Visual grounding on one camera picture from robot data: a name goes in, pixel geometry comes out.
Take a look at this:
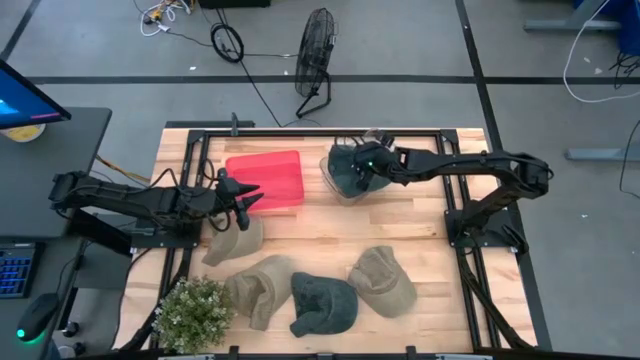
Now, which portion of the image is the dark green cap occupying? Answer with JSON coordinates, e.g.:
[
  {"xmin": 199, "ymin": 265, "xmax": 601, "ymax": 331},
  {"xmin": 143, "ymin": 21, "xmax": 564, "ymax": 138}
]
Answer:
[
  {"xmin": 289, "ymin": 271, "xmax": 360, "ymax": 339},
  {"xmin": 326, "ymin": 143, "xmax": 394, "ymax": 199}
]

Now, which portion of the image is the long white cable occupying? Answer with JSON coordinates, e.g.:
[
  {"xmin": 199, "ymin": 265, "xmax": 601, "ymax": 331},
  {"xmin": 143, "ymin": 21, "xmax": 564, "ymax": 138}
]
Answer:
[{"xmin": 562, "ymin": 0, "xmax": 640, "ymax": 105}]

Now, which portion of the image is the beige cap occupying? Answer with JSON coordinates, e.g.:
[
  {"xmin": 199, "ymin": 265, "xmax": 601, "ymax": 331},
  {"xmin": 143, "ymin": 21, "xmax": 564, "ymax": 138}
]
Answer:
[
  {"xmin": 223, "ymin": 254, "xmax": 300, "ymax": 332},
  {"xmin": 346, "ymin": 245, "xmax": 418, "ymax": 320},
  {"xmin": 201, "ymin": 216, "xmax": 265, "ymax": 268}
]

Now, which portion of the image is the white cable bundle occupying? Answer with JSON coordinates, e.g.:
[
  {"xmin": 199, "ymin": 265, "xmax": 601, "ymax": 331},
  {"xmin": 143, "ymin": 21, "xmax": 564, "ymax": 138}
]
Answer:
[{"xmin": 132, "ymin": 0, "xmax": 194, "ymax": 38}]

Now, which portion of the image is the grey table foot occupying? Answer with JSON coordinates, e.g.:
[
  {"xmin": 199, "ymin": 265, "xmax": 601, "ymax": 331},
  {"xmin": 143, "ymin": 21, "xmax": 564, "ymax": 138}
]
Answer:
[
  {"xmin": 564, "ymin": 146, "xmax": 640, "ymax": 163},
  {"xmin": 523, "ymin": 0, "xmax": 623, "ymax": 34}
]

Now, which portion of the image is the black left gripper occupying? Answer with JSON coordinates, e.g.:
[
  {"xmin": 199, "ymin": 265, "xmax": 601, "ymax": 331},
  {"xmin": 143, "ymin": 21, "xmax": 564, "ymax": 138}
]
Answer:
[{"xmin": 214, "ymin": 168, "xmax": 265, "ymax": 232}]

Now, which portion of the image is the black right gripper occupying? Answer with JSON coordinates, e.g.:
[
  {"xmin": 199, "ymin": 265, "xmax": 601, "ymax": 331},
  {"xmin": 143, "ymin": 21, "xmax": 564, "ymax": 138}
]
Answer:
[{"xmin": 346, "ymin": 141, "xmax": 402, "ymax": 191}]

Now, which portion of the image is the computer monitor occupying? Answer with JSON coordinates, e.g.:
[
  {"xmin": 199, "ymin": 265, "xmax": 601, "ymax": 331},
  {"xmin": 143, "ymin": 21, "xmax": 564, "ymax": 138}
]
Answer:
[{"xmin": 0, "ymin": 59, "xmax": 73, "ymax": 131}]

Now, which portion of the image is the yellow round container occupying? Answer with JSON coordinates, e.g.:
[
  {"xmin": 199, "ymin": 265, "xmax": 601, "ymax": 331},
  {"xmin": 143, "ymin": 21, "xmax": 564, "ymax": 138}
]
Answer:
[{"xmin": 0, "ymin": 123, "xmax": 48, "ymax": 144}]

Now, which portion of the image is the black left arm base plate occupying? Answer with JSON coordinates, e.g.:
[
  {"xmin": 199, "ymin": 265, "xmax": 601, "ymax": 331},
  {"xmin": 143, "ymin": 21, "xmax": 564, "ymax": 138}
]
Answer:
[{"xmin": 130, "ymin": 227, "xmax": 202, "ymax": 250}]

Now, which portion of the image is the clear plastic bin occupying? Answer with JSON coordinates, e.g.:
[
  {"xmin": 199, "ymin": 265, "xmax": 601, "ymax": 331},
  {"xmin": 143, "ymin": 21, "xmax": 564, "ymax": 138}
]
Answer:
[{"xmin": 318, "ymin": 134, "xmax": 397, "ymax": 207}]

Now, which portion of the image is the black desk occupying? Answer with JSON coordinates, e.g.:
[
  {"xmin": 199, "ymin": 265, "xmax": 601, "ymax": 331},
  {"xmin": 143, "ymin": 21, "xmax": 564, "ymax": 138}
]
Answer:
[{"xmin": 0, "ymin": 106, "xmax": 114, "ymax": 242}]

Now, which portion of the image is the blue object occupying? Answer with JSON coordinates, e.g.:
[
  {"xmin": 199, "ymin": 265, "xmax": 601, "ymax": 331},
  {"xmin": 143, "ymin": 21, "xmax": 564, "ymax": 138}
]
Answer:
[{"xmin": 573, "ymin": 0, "xmax": 640, "ymax": 57}]

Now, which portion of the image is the translucent red plastic bin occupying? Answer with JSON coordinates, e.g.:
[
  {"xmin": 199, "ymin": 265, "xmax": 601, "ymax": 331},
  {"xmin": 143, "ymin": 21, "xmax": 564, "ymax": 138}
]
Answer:
[{"xmin": 224, "ymin": 149, "xmax": 306, "ymax": 212}]

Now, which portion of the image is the black computer mouse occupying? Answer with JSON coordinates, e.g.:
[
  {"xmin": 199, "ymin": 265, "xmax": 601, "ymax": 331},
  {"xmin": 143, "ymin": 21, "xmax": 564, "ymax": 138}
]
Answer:
[{"xmin": 15, "ymin": 292, "xmax": 61, "ymax": 343}]

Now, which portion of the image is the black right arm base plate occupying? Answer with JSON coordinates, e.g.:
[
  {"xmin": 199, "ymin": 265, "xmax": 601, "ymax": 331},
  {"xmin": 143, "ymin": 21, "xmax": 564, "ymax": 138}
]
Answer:
[{"xmin": 444, "ymin": 207, "xmax": 522, "ymax": 250}]

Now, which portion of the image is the coiled black cable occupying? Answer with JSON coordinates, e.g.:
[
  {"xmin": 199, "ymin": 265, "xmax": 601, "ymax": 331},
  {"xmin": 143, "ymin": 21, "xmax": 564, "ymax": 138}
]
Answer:
[{"xmin": 209, "ymin": 22, "xmax": 246, "ymax": 65}]

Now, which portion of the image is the green potted plant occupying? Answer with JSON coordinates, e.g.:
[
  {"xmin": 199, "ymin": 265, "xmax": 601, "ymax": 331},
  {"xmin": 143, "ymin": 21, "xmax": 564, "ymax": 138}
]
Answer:
[{"xmin": 151, "ymin": 276, "xmax": 237, "ymax": 355}]

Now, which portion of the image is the black metal floor fan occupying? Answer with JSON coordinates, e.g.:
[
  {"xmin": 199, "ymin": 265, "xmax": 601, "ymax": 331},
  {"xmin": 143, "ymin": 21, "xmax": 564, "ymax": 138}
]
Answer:
[{"xmin": 293, "ymin": 6, "xmax": 338, "ymax": 120}]

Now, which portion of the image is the black keyboard with blue backlight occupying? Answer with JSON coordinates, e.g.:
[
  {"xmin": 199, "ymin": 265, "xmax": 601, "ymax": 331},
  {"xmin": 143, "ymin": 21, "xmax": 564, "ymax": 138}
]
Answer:
[{"xmin": 0, "ymin": 242, "xmax": 40, "ymax": 300}]

